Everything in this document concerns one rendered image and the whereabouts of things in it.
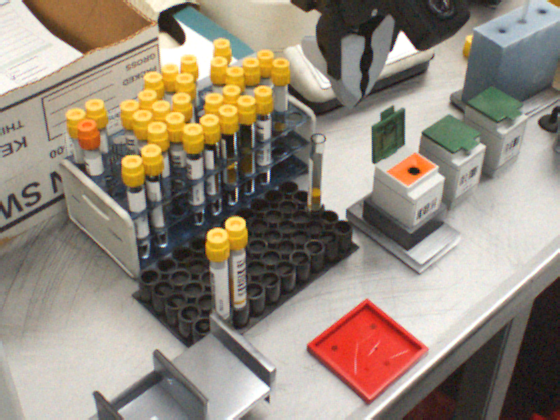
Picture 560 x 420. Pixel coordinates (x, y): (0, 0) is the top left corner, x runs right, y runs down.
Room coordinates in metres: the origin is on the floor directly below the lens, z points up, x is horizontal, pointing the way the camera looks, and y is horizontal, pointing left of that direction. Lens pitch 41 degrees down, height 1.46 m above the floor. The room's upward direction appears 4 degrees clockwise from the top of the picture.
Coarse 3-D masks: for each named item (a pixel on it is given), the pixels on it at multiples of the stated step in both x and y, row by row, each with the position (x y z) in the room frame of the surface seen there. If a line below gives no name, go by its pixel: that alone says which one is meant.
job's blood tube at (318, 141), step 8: (312, 136) 0.57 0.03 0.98; (320, 136) 0.57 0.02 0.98; (312, 144) 0.56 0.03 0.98; (320, 144) 0.56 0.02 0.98; (312, 152) 0.56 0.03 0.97; (320, 152) 0.56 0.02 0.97; (312, 160) 0.56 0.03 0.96; (320, 160) 0.56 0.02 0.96; (312, 168) 0.56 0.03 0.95; (320, 168) 0.56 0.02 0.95; (312, 176) 0.56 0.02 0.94; (320, 176) 0.56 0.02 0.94; (312, 184) 0.56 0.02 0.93; (320, 184) 0.56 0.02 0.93; (312, 192) 0.56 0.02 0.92; (320, 192) 0.56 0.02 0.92; (312, 200) 0.56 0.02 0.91; (320, 200) 0.56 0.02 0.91; (312, 208) 0.56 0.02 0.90; (320, 208) 0.56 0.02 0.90
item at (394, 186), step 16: (384, 160) 0.57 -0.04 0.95; (400, 160) 0.58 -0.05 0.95; (416, 160) 0.58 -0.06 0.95; (384, 176) 0.56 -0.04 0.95; (400, 176) 0.55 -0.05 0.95; (416, 176) 0.56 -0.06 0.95; (432, 176) 0.57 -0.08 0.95; (384, 192) 0.56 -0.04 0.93; (400, 192) 0.55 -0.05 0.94; (416, 192) 0.54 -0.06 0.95; (432, 192) 0.55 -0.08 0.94; (384, 208) 0.56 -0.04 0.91; (400, 208) 0.54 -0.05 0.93; (416, 208) 0.54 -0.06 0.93; (432, 208) 0.56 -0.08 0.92
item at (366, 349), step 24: (360, 312) 0.47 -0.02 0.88; (384, 312) 0.47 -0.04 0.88; (336, 336) 0.44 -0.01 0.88; (360, 336) 0.45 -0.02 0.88; (384, 336) 0.45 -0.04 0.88; (408, 336) 0.44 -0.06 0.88; (336, 360) 0.42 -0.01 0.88; (360, 360) 0.42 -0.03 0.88; (384, 360) 0.42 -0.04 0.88; (408, 360) 0.42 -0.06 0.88; (360, 384) 0.40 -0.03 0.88; (384, 384) 0.40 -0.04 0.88
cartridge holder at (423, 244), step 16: (352, 208) 0.58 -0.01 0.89; (368, 208) 0.56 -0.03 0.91; (368, 224) 0.56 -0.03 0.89; (384, 224) 0.55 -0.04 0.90; (400, 224) 0.54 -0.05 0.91; (416, 224) 0.54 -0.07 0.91; (432, 224) 0.55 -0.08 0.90; (448, 224) 0.57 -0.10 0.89; (384, 240) 0.54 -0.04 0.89; (400, 240) 0.54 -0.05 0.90; (416, 240) 0.54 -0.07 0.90; (432, 240) 0.54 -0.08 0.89; (448, 240) 0.55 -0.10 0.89; (400, 256) 0.53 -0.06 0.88; (416, 256) 0.52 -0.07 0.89; (432, 256) 0.53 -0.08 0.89
